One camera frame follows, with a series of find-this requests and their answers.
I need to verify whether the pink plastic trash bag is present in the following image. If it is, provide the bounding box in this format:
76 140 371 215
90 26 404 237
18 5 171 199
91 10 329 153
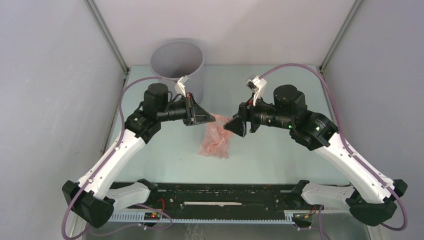
198 114 234 159

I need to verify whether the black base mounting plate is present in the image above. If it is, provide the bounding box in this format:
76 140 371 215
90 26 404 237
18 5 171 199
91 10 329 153
145 183 320 220

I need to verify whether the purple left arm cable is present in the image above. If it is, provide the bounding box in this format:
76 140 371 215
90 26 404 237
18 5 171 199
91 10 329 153
61 76 180 240

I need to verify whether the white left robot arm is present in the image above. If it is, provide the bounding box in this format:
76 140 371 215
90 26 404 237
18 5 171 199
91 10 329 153
62 83 216 228

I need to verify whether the right controller board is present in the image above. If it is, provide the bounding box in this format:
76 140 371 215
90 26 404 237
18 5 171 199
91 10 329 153
292 213 314 220

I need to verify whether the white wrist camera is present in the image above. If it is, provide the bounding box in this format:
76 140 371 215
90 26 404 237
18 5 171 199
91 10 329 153
245 75 268 106
174 75 190 98

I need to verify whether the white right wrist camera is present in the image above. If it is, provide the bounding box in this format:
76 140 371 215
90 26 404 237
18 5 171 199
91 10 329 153
245 75 268 106

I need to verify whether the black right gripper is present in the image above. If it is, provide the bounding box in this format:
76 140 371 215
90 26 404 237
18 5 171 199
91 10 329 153
223 91 293 138

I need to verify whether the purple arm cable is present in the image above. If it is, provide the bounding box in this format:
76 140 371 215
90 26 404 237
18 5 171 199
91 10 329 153
61 76 180 240
258 63 409 232

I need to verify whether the left controller board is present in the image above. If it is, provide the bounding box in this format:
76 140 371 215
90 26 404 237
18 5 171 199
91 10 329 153
143 212 162 221

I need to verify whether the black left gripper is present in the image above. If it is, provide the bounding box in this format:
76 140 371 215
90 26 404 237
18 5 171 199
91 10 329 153
157 92 215 127

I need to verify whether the grey slotted cable duct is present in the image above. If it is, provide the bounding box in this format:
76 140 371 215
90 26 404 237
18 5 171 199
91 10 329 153
108 211 313 225

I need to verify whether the controller board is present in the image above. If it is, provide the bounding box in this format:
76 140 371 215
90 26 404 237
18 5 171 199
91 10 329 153
292 213 314 220
143 212 162 221

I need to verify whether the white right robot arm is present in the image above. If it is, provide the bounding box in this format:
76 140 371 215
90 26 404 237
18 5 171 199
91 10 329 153
223 84 408 227

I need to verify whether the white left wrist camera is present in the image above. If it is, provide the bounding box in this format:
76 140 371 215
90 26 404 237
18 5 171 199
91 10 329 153
174 75 190 98

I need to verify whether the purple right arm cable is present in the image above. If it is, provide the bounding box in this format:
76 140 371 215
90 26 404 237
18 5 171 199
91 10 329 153
258 63 409 232

